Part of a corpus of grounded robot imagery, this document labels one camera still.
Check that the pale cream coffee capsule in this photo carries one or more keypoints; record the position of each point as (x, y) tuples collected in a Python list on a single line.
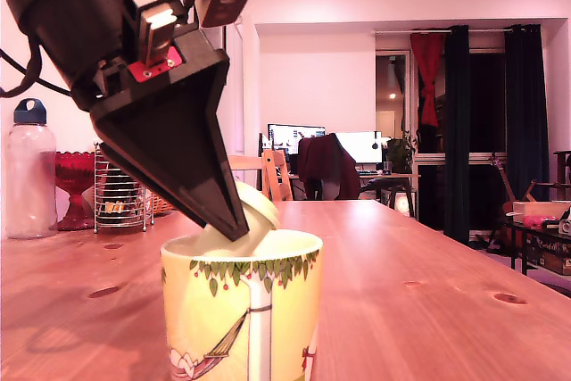
[(261, 216)]

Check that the red glass goblet bowl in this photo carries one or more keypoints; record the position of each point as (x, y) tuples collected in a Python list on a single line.
[(73, 171)]

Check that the wooden chair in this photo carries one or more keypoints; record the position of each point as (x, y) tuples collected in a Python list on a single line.
[(276, 180)]

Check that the computer monitor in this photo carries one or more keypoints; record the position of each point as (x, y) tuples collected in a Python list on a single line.
[(290, 138), (361, 146)]

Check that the clear bottle with blue cap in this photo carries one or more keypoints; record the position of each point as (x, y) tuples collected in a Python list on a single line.
[(31, 176)]

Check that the dark red jacket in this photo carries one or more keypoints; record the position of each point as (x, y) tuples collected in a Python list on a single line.
[(325, 158)]

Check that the yellow tree print mug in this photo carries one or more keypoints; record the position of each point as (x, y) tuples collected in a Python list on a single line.
[(201, 332)]

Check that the wooden desk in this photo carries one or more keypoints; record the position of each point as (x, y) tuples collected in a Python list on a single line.
[(392, 176)]

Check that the green potted plant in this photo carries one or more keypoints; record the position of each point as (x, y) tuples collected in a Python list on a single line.
[(399, 153)]

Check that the computer tower with lit fan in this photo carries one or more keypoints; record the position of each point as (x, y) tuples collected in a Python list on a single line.
[(403, 204)]

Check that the red curtain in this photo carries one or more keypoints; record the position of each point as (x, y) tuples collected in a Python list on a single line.
[(428, 64)]

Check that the dark curtain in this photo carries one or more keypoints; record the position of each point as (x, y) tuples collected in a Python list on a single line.
[(526, 109), (457, 131)]

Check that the wooden guitar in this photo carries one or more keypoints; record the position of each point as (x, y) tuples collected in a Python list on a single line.
[(508, 209)]

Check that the pale wooden box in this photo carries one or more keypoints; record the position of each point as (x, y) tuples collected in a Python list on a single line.
[(535, 209)]

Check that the black low table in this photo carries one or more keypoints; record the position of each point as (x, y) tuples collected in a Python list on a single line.
[(523, 256)]

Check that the pink small object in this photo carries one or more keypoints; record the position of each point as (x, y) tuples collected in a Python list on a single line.
[(535, 221)]

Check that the dark board game box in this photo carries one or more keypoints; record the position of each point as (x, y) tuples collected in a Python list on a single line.
[(551, 251)]

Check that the small white device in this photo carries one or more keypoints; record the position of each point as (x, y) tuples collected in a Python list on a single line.
[(565, 225)]

